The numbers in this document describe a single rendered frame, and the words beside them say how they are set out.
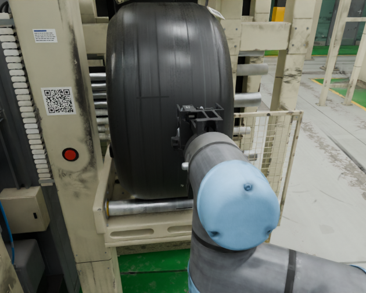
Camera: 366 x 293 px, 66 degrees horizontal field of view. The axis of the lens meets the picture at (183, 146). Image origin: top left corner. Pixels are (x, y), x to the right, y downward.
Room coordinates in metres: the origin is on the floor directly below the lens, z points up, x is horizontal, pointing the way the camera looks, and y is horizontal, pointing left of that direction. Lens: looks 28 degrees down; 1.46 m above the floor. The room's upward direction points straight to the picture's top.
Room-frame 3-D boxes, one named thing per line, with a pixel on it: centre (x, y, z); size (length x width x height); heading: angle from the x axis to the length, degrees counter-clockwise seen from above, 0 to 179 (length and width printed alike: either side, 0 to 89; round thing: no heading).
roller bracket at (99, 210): (0.80, 0.26, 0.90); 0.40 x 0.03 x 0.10; 7
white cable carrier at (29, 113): (0.74, 0.41, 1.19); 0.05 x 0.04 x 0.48; 7
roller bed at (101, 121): (1.18, 0.34, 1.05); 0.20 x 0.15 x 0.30; 97
